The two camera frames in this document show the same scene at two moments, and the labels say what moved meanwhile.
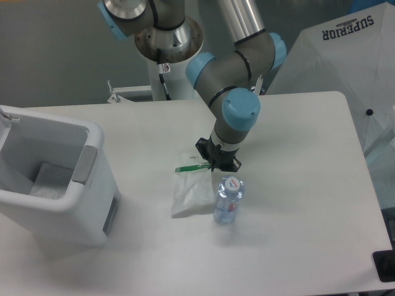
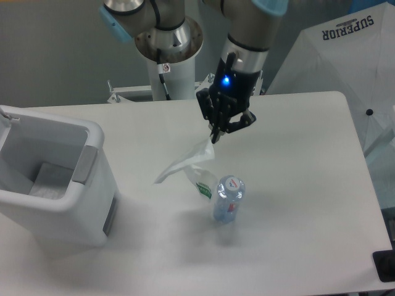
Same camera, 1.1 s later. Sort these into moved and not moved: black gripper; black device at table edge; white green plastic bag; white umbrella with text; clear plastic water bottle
Moved: black gripper; white green plastic bag
Not moved: white umbrella with text; clear plastic water bottle; black device at table edge
